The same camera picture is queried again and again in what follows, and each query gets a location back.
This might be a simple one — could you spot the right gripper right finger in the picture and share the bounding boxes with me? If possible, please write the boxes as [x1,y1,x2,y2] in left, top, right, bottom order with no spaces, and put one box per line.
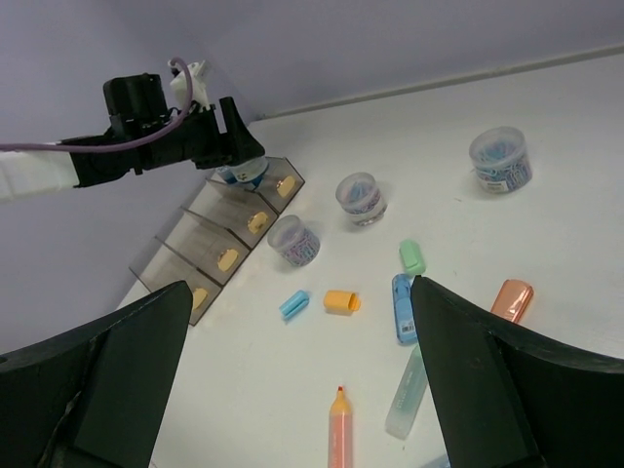
[411,276,623,467]

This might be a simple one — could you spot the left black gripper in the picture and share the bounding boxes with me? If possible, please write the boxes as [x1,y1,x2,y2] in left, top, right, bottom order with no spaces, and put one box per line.
[67,72,267,189]

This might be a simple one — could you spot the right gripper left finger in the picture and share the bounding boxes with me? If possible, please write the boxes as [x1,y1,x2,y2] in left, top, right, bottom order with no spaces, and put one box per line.
[1,281,193,467]

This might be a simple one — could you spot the blue lid jar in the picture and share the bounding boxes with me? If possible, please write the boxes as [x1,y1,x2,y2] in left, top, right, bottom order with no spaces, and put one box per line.
[215,156,269,189]

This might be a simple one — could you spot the clear paperclip jar small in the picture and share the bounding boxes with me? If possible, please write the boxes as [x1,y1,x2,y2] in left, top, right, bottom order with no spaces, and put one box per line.
[267,214,321,267]

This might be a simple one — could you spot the blue highlighter with cap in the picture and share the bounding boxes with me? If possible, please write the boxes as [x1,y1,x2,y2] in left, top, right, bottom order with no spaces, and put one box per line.
[392,274,418,345]

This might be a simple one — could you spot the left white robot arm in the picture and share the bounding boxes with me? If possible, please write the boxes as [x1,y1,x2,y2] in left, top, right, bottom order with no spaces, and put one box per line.
[1,73,269,201]

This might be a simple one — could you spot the clear organizer bin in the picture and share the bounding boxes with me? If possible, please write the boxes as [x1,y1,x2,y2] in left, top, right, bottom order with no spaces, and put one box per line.
[156,208,251,286]
[130,237,222,326]
[209,156,305,214]
[182,179,278,250]

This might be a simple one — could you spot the blue clear highlighter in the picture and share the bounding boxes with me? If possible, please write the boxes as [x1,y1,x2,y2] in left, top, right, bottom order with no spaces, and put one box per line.
[421,453,450,468]

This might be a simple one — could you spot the orange highlighter cap large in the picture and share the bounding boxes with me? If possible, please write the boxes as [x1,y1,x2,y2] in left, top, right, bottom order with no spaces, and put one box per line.
[490,279,534,324]

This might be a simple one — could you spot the green highlighter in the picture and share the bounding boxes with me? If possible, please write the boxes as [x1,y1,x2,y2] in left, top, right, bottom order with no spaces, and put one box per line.
[385,344,428,440]

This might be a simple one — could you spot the small blue cap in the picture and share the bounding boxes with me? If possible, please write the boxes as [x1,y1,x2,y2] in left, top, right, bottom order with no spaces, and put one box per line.
[279,290,310,322]

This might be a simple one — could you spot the orange highlighter pen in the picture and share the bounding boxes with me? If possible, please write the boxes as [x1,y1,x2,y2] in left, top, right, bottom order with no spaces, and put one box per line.
[328,386,353,468]

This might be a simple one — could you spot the small green cap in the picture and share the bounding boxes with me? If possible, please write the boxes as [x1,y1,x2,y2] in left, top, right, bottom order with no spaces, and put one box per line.
[399,239,426,277]

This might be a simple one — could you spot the small orange cap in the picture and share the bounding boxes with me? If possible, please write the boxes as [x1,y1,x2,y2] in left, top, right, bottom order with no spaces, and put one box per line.
[323,290,362,316]

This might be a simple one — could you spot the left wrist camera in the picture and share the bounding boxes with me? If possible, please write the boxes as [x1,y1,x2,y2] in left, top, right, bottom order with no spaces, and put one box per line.
[168,60,212,110]

